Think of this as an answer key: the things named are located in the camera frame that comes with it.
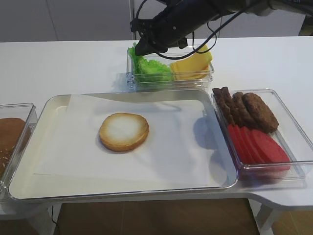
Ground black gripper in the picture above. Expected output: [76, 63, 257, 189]
[131, 0, 210, 56]

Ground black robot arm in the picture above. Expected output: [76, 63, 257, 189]
[130, 0, 313, 57]

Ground green lettuce leaf stack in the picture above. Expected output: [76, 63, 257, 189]
[135, 60, 174, 82]

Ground clear box lettuce and cheese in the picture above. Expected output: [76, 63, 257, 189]
[126, 44, 214, 92]

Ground yellow cheese slice stack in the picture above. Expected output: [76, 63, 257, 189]
[170, 45, 213, 80]

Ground toasted bottom bun half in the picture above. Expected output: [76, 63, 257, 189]
[98, 113, 149, 152]

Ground back brown meat patty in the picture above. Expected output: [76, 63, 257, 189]
[212, 88, 234, 124]

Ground brown meat patty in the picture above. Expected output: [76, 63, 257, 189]
[242, 93, 279, 134]
[232, 92, 259, 130]
[212, 88, 234, 124]
[221, 87, 237, 125]

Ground white parchment paper sheet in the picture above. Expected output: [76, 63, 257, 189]
[35, 94, 209, 186]

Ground white rectangular serving tray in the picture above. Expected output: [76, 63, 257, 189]
[9, 90, 238, 201]

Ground red tomato slices behind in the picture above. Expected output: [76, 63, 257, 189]
[227, 124, 265, 165]

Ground front brown meat patty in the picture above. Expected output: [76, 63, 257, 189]
[242, 93, 279, 134]

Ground clear box with buns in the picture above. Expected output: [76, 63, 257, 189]
[0, 103, 38, 203]

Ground dark smooth bun top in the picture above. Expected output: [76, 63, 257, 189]
[0, 118, 25, 158]

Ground clear box patties and tomato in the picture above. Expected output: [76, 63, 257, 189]
[212, 89, 313, 184]

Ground front red tomato slice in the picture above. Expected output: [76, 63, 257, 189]
[249, 130, 290, 164]

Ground sesame bun top front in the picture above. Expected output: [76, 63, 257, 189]
[0, 148, 13, 177]

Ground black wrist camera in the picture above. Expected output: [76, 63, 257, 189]
[177, 37, 188, 49]

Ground black camera cable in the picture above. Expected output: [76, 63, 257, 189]
[133, 0, 260, 60]

